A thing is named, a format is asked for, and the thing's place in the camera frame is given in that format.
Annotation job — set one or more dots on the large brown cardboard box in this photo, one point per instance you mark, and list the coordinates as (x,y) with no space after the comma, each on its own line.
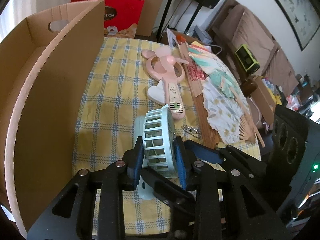
(148,17)

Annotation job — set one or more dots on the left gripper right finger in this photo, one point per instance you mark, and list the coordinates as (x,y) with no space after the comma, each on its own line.
(182,162)

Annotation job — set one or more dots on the green patterned folding fan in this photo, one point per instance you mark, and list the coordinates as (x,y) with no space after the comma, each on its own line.
(220,75)

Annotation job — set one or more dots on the white floral folding fan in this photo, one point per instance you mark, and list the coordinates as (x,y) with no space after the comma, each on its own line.
(231,117)

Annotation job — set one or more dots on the open cardboard box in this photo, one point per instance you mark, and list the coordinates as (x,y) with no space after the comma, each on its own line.
(45,63)

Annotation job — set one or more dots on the pink handheld fan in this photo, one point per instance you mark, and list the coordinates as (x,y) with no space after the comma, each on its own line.
(161,65)

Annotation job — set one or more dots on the beige red-print folding fan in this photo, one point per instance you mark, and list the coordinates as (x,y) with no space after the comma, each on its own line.
(190,68)

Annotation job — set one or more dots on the open box with papers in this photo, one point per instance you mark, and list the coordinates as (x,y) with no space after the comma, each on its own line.
(171,38)

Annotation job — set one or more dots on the framed wall painting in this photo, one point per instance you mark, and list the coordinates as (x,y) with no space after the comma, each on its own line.
(302,17)

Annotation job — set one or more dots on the green black radio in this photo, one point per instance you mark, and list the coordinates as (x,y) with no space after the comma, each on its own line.
(247,59)

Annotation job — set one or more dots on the red chocolate gift box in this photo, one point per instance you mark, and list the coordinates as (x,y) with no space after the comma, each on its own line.
(121,17)

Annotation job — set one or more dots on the brown sofa cushion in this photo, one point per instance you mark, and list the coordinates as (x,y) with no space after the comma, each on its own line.
(234,25)

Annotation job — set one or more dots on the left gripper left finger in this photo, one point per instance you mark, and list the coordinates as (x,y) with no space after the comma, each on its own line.
(136,156)

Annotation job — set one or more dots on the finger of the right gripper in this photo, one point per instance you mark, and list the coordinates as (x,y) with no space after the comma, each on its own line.
(204,153)

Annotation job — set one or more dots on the light blue desk fan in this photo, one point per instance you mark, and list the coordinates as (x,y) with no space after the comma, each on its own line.
(157,130)

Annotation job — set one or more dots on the yellow plaid tablecloth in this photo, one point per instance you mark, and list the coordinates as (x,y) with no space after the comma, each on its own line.
(114,96)

